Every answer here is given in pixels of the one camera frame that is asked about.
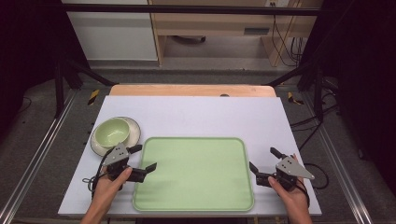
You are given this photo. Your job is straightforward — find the hanging black cables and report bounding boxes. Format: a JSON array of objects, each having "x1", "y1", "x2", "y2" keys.
[{"x1": 270, "y1": 14, "x2": 305, "y2": 68}]

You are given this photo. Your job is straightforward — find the black frame stand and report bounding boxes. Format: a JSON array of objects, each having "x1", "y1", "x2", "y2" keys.
[
  {"x1": 265, "y1": 60, "x2": 325, "y2": 123},
  {"x1": 53, "y1": 54, "x2": 117, "y2": 119}
]

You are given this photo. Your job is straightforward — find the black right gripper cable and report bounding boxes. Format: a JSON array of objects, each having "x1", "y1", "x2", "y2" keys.
[{"x1": 295, "y1": 162, "x2": 331, "y2": 208}]

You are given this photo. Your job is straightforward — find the white wall socket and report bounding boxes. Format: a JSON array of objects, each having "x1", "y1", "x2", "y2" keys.
[{"x1": 264, "y1": 0, "x2": 291, "y2": 8}]

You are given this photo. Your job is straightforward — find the white cabinet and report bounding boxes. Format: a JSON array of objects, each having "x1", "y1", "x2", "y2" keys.
[{"x1": 61, "y1": 0, "x2": 159, "y2": 62}]

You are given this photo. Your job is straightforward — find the grey desk label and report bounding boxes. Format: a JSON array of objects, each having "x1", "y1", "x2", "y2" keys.
[{"x1": 243, "y1": 27, "x2": 271, "y2": 36}]

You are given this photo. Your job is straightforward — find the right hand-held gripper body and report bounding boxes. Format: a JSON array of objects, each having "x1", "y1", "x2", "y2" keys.
[{"x1": 255, "y1": 156, "x2": 316, "y2": 191}]

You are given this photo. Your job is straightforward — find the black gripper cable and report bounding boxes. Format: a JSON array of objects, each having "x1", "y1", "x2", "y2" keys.
[
  {"x1": 81, "y1": 148, "x2": 115, "y2": 200},
  {"x1": 295, "y1": 162, "x2": 331, "y2": 208}
]

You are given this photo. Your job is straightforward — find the cream plate with dark rim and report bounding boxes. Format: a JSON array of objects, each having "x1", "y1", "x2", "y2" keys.
[{"x1": 90, "y1": 116, "x2": 142, "y2": 158}]

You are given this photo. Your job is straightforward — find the wooden table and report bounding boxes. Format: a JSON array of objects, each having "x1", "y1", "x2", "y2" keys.
[{"x1": 108, "y1": 83, "x2": 277, "y2": 98}]

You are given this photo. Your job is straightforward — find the person's right hand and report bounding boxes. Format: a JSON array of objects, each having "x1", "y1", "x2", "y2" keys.
[{"x1": 267, "y1": 153, "x2": 311, "y2": 209}]

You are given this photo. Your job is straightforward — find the aluminium floor rail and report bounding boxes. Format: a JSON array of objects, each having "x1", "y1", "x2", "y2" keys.
[
  {"x1": 0, "y1": 89, "x2": 79, "y2": 224},
  {"x1": 301, "y1": 92, "x2": 375, "y2": 224}
]

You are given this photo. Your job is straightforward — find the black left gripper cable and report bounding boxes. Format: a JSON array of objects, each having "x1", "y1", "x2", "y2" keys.
[{"x1": 81, "y1": 148, "x2": 115, "y2": 200}]

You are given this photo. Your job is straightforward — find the wooden desk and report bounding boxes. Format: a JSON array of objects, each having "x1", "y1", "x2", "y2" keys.
[{"x1": 148, "y1": 0, "x2": 324, "y2": 67}]

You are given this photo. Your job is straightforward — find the green bowl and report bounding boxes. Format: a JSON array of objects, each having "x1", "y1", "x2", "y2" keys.
[{"x1": 93, "y1": 118, "x2": 132, "y2": 149}]

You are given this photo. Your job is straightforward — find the black horizontal frame bar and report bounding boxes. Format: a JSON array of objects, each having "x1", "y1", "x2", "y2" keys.
[{"x1": 61, "y1": 3, "x2": 322, "y2": 17}]

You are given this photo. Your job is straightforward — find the dark curtain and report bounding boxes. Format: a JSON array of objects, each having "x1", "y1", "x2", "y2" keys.
[
  {"x1": 0, "y1": 0, "x2": 92, "y2": 147},
  {"x1": 300, "y1": 0, "x2": 396, "y2": 190}
]

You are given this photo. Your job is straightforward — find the black floor cables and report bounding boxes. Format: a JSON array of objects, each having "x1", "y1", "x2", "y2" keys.
[{"x1": 289, "y1": 77, "x2": 341, "y2": 152}]

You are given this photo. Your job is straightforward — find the white table board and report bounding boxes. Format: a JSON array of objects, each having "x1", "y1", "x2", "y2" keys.
[{"x1": 57, "y1": 95, "x2": 323, "y2": 218}]

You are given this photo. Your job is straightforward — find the green tray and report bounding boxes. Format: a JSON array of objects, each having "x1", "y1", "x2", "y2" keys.
[{"x1": 132, "y1": 136, "x2": 256, "y2": 214}]

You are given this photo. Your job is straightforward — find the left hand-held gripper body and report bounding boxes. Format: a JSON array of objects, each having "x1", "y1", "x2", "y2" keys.
[{"x1": 102, "y1": 142, "x2": 148, "y2": 184}]

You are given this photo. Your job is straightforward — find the person's left hand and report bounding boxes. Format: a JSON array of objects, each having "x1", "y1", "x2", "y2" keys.
[{"x1": 92, "y1": 166, "x2": 134, "y2": 202}]

